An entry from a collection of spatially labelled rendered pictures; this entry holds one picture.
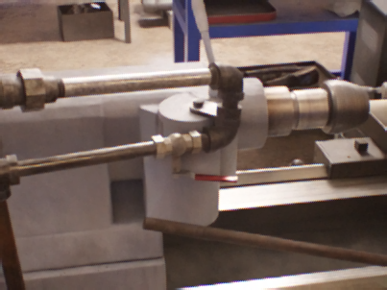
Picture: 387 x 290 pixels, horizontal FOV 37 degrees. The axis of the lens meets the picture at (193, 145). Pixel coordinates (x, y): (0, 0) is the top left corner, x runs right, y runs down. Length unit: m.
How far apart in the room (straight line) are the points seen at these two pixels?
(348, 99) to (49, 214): 0.48
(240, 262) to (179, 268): 0.12
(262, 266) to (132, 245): 0.40
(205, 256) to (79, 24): 3.57
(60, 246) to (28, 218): 0.06
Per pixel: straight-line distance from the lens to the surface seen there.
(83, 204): 0.85
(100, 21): 4.63
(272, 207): 1.16
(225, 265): 1.18
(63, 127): 0.82
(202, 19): 0.83
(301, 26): 2.83
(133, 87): 0.66
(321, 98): 0.94
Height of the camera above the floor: 1.50
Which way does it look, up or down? 29 degrees down
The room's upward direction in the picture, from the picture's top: straight up
